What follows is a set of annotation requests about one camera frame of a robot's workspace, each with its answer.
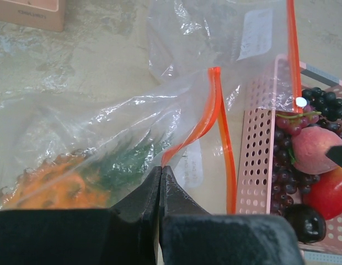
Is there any red purple grape bunch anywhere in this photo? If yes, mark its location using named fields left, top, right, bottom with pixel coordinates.
left=270, top=106, right=342, bottom=216

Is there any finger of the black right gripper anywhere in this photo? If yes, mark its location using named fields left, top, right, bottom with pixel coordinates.
left=325, top=145, right=342, bottom=167

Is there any peach plastic file organizer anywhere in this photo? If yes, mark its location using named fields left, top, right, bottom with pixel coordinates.
left=0, top=0, right=67, bottom=32

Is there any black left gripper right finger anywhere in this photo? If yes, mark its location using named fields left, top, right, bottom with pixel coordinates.
left=159, top=166, right=304, bottom=264

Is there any pink perforated plastic basket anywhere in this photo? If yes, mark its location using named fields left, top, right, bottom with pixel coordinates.
left=236, top=54, right=342, bottom=256

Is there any pink peach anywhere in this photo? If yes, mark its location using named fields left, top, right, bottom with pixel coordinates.
left=291, top=126, right=342, bottom=174

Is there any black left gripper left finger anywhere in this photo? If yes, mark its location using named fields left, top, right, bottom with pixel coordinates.
left=0, top=167, right=162, bottom=264

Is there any dark black grape bunch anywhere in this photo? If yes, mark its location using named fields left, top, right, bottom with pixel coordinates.
left=302, top=87, right=342, bottom=121

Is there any orange toy pineapple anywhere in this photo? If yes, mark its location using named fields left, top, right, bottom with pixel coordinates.
left=0, top=131, right=173, bottom=210

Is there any red yellow mango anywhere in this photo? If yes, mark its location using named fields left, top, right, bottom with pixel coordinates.
left=302, top=167, right=342, bottom=220

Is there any dark plum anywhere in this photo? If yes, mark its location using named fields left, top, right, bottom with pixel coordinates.
left=282, top=204, right=327, bottom=244

